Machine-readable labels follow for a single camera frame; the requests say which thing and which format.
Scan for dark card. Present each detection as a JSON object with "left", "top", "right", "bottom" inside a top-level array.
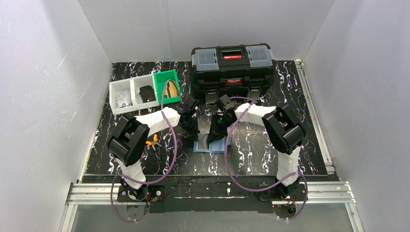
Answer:
[{"left": 196, "top": 133, "right": 209, "bottom": 152}]

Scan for blue leather card holder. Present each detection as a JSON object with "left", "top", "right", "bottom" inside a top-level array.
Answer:
[{"left": 193, "top": 133, "right": 227, "bottom": 153}]

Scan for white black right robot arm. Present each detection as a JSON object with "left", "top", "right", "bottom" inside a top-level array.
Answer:
[{"left": 206, "top": 95, "right": 307, "bottom": 198}]

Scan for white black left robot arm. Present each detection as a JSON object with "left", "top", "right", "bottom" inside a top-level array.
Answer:
[{"left": 107, "top": 97, "right": 199, "bottom": 201}]

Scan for gold card in green bin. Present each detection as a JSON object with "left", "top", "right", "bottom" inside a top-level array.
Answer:
[{"left": 165, "top": 81, "right": 178, "bottom": 98}]

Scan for black card in white bin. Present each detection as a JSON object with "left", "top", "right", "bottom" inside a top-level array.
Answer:
[{"left": 139, "top": 85, "right": 156, "bottom": 103}]

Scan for white bin with black card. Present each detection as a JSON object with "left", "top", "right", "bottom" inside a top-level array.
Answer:
[{"left": 131, "top": 74, "right": 159, "bottom": 110}]

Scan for patterned cards in white bin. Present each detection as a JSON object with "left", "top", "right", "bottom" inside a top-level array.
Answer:
[{"left": 116, "top": 90, "right": 133, "bottom": 109}]

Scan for white bin with patterned cards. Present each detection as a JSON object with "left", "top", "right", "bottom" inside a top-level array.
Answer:
[{"left": 109, "top": 79, "right": 135, "bottom": 115}]

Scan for black toolbox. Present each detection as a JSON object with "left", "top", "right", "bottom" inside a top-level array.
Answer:
[{"left": 190, "top": 43, "right": 279, "bottom": 103}]

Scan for green plastic bin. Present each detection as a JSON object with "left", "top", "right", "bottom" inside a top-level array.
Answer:
[{"left": 154, "top": 70, "right": 182, "bottom": 105}]

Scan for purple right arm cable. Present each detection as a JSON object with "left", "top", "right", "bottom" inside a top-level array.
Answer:
[{"left": 223, "top": 96, "right": 309, "bottom": 221}]

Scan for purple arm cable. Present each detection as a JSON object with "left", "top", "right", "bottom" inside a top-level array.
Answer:
[
  {"left": 109, "top": 79, "right": 184, "bottom": 223},
  {"left": 223, "top": 96, "right": 309, "bottom": 221}
]

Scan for yellow black handled pliers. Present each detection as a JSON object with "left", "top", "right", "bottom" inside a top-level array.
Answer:
[{"left": 146, "top": 134, "right": 161, "bottom": 151}]

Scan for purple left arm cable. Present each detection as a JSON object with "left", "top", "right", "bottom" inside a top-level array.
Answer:
[{"left": 109, "top": 79, "right": 184, "bottom": 223}]

